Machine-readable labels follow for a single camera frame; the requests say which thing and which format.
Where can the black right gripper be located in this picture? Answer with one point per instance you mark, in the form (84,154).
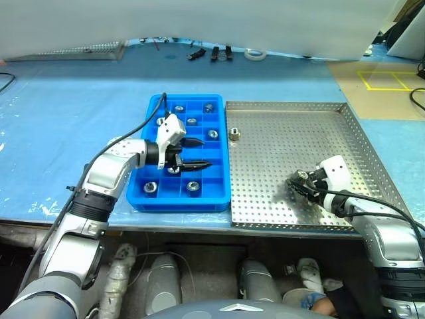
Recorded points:
(315,186)

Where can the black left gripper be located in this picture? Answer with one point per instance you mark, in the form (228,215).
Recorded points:
(172,154)

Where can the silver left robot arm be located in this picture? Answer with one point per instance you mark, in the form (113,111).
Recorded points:
(106,169)

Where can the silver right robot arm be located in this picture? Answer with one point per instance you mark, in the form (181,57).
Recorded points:
(391,239)

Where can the blue compartment tray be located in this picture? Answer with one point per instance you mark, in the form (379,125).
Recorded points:
(212,151)

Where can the metal nut on tray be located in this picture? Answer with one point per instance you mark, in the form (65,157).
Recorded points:
(234,134)

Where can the perforated metal tray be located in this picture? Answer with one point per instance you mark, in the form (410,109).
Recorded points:
(99,50)
(282,139)

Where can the white shoe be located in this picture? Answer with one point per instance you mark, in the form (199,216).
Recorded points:
(310,270)
(307,298)

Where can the grey rounded leg cover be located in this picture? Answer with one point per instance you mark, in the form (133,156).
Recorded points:
(259,282)
(162,282)

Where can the white tape roll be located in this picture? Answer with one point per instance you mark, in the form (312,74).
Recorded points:
(247,54)

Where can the grey robot torso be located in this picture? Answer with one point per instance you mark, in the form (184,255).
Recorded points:
(232,313)

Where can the white leaning board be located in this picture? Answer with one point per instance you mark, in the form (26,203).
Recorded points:
(408,33)

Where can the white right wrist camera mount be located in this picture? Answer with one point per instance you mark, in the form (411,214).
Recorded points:
(337,169)

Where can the white wrapped post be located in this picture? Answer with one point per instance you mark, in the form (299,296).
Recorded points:
(116,282)

